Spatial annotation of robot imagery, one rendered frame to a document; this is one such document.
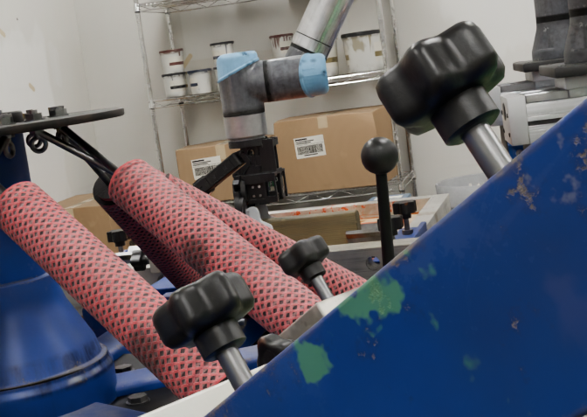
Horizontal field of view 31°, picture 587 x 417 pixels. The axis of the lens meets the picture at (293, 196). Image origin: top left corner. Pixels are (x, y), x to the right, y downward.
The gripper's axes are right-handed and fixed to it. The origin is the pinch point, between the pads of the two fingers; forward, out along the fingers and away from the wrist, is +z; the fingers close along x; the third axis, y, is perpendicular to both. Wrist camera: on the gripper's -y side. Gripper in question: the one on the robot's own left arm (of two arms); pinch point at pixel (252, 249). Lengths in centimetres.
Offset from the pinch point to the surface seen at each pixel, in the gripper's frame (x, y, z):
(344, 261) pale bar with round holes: -26.8, 23.0, -1.5
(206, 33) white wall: 367, -126, -54
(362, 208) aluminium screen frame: 56, 10, 3
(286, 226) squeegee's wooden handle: -1.5, 7.4, -3.8
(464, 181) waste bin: 354, 2, 37
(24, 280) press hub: -87, 4, -14
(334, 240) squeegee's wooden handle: -1.5, 15.9, -0.5
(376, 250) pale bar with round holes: -26.8, 28.1, -2.8
